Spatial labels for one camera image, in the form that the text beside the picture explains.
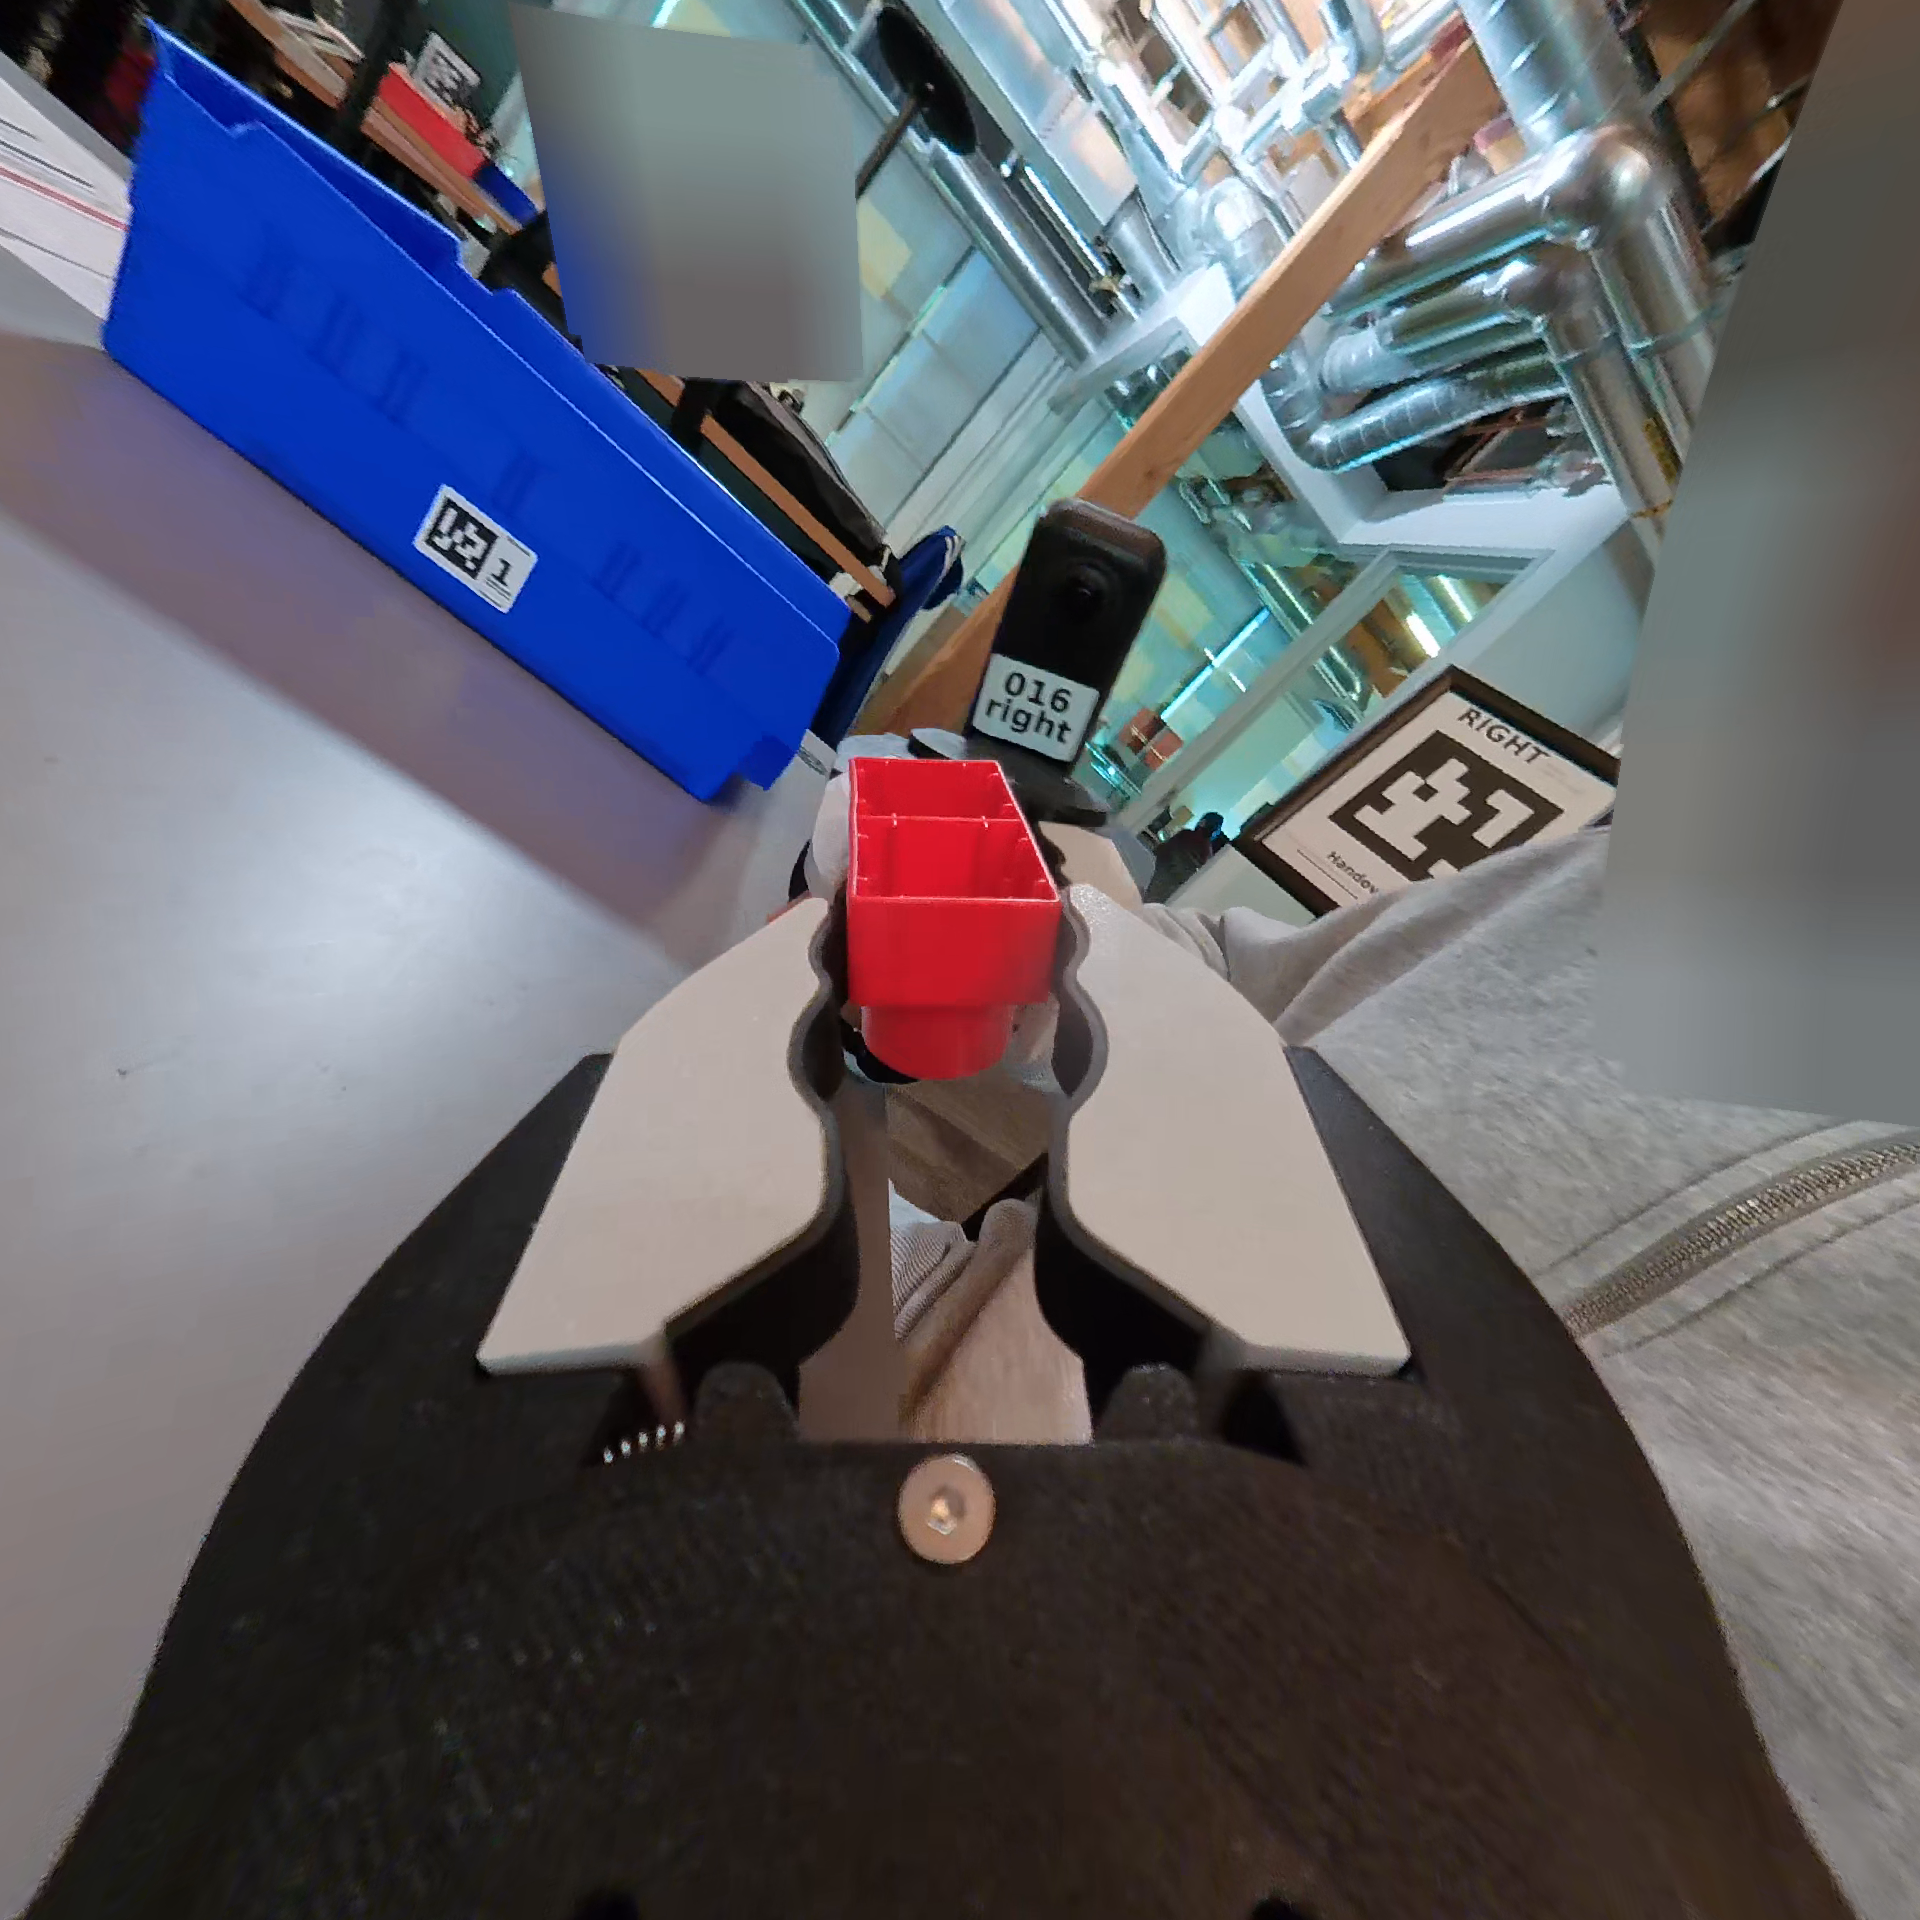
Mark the red bin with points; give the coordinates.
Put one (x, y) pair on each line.
(429, 120)

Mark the black round fan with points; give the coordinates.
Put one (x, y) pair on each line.
(930, 83)

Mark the person's grey hoodie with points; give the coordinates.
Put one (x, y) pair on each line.
(1651, 1125)

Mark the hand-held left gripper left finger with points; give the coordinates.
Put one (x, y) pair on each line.
(675, 1171)

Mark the silver duct pipes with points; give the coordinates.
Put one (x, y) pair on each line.
(1605, 194)

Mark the red plastic block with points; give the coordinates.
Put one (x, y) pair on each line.
(945, 944)

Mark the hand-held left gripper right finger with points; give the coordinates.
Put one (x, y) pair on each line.
(1215, 1171)

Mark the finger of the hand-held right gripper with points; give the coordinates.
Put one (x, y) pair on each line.
(830, 833)
(1106, 872)

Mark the blue cloth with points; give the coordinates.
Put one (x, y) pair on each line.
(900, 630)

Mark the black white marker tag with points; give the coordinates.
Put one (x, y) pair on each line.
(447, 63)

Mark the white paper sheet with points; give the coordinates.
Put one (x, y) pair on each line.
(44, 225)

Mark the wooden beam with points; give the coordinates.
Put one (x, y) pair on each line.
(1245, 344)

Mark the blue labelled plastic bin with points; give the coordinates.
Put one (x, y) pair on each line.
(300, 344)

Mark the framed marker board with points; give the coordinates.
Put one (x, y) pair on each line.
(1441, 810)

